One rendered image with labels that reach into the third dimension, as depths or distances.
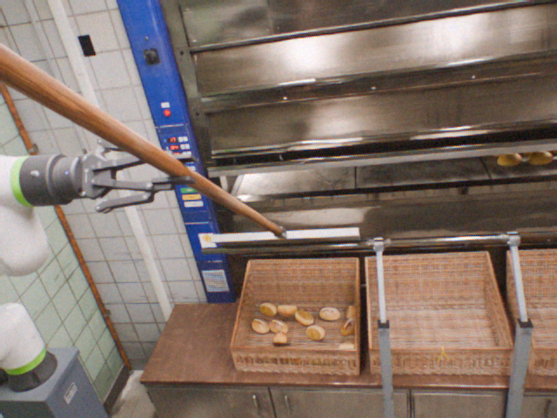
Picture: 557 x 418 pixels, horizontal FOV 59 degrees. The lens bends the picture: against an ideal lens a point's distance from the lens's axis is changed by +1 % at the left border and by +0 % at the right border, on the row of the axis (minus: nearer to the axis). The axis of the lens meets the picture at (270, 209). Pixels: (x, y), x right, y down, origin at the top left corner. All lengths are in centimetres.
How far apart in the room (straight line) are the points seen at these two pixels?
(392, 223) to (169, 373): 124
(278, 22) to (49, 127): 117
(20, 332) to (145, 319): 146
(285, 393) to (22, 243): 155
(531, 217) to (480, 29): 85
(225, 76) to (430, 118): 84
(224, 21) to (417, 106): 84
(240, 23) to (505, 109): 108
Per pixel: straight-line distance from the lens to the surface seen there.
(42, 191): 91
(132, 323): 306
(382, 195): 223
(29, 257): 101
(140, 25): 211
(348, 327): 234
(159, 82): 214
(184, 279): 269
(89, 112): 59
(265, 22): 201
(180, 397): 248
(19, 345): 163
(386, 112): 207
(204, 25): 207
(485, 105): 212
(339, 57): 200
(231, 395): 238
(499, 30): 205
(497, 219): 237
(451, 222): 233
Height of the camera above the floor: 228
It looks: 30 degrees down
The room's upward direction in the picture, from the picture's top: 11 degrees counter-clockwise
